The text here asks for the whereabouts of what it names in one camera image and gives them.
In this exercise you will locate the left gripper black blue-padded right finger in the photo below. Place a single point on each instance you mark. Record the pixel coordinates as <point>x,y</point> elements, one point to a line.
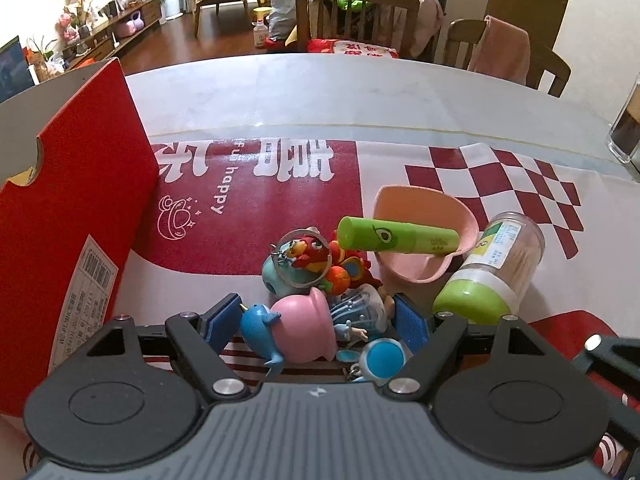
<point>434,342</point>

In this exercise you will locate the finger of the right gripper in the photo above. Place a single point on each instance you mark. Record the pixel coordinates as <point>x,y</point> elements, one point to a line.
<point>613,363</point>

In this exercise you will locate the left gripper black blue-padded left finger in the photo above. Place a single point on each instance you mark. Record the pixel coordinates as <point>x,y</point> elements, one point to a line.
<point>196,342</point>

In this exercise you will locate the pink pot toy figure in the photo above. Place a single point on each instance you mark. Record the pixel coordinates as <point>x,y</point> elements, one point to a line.
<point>305,328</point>

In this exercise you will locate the green tube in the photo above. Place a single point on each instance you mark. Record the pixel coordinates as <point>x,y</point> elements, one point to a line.
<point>375,235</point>

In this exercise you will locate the red parrot keychain toy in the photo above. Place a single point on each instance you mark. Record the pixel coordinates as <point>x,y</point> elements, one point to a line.
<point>328,267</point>

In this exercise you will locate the blue whale toy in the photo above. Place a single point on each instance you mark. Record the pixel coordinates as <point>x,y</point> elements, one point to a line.
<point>256,330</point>

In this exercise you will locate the teal egg-shaped case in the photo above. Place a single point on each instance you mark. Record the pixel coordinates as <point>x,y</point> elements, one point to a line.
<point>280,277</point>

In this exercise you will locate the toothpick jar green lid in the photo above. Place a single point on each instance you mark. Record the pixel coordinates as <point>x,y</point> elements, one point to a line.
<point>496,273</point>

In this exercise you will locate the red white printed mat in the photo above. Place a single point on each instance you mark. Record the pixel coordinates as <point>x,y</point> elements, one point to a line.
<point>218,205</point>

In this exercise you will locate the pink heart-shaped bowl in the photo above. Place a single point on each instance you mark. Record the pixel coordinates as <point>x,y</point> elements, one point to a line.
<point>407,203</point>

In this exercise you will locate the red cardboard box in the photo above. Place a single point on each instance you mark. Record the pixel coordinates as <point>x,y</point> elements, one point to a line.
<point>77,170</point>

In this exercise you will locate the glass jar dark contents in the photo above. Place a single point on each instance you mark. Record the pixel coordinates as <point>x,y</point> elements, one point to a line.
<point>623,137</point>

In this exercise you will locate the chair with pink towel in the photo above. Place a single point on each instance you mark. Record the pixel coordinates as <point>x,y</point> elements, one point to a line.
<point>498,49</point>

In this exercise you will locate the wooden tv cabinet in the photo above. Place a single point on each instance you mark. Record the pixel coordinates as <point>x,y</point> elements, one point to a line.
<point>114,35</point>

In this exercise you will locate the red seat cushion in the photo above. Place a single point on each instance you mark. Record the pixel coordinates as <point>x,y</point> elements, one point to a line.
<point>349,47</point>

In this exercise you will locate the wooden dining chair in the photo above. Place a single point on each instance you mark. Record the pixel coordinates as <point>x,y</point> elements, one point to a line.
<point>384,23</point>

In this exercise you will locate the blue round keychain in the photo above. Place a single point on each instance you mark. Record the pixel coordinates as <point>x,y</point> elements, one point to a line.
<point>378,361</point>

